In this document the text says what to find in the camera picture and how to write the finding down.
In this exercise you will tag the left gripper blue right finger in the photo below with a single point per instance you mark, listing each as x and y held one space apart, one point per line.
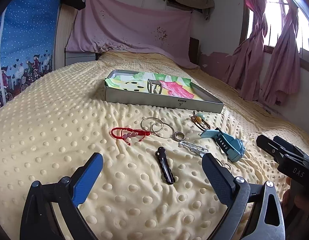
266 218

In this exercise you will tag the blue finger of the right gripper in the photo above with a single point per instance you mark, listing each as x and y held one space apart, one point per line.
274 149
289 147

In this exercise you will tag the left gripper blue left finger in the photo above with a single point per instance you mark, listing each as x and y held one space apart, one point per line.
39 220

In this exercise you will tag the light blue smart watch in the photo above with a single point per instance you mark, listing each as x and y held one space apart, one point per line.
232 147

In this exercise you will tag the silver hair clip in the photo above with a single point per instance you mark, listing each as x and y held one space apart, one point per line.
194 148

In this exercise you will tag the black hair clip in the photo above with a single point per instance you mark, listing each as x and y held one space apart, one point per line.
161 157

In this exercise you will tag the right hand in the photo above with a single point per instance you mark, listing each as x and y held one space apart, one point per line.
300 200

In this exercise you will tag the right pink window curtain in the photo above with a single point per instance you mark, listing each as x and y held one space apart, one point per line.
283 76

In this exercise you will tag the pink window curtain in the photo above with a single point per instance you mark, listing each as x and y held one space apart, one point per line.
245 67
283 76

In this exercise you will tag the left pink window curtain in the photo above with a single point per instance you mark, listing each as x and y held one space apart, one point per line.
245 67

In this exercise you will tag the yellow dotted blanket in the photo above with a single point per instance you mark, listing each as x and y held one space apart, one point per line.
58 122

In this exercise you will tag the colourful drawing paper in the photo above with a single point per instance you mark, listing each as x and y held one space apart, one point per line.
172 85

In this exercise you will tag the grey shallow tray box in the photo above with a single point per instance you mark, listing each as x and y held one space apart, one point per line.
210 103

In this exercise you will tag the grey small rack holder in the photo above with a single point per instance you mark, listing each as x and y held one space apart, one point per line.
154 86

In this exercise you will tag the window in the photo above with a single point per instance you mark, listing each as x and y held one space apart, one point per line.
275 13

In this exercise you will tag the blue patterned curtain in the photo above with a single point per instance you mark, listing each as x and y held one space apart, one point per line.
27 37

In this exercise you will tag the pink cloth on headboard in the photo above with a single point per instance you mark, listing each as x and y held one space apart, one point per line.
105 25

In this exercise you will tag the wooden headboard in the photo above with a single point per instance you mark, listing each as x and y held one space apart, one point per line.
65 23

